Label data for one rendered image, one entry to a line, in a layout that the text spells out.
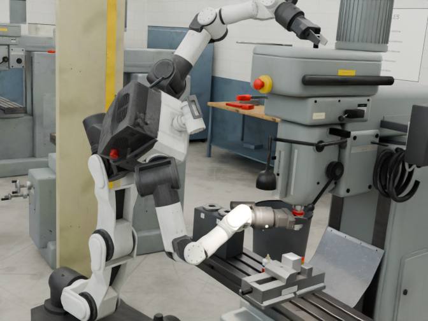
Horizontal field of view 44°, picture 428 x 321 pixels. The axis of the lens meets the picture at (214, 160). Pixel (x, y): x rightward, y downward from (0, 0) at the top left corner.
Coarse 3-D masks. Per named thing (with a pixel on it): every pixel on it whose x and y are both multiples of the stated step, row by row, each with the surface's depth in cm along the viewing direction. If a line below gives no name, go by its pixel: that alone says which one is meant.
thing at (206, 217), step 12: (204, 204) 249; (216, 204) 250; (204, 216) 244; (216, 216) 239; (204, 228) 245; (192, 240) 252; (228, 240) 236; (240, 240) 243; (216, 252) 242; (228, 252) 238; (240, 252) 245
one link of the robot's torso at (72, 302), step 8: (80, 280) 251; (88, 280) 252; (64, 288) 244; (72, 288) 244; (80, 288) 248; (64, 296) 243; (72, 296) 240; (80, 296) 237; (64, 304) 244; (72, 304) 239; (80, 304) 235; (88, 304) 234; (72, 312) 240; (80, 312) 236; (88, 312) 233
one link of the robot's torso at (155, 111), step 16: (160, 80) 194; (128, 96) 188; (144, 96) 190; (160, 96) 195; (112, 112) 197; (128, 112) 183; (144, 112) 187; (160, 112) 192; (176, 112) 198; (112, 128) 189; (128, 128) 181; (144, 128) 184; (160, 128) 190; (176, 128) 194; (112, 144) 191; (128, 144) 190; (144, 144) 190; (160, 144) 187; (176, 144) 192; (112, 160) 205; (128, 160) 197; (144, 160) 194; (176, 160) 194
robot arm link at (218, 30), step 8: (224, 8) 206; (232, 8) 204; (240, 8) 203; (224, 16) 206; (232, 16) 205; (240, 16) 204; (216, 24) 206; (224, 24) 210; (216, 32) 209; (224, 32) 211; (216, 40) 213
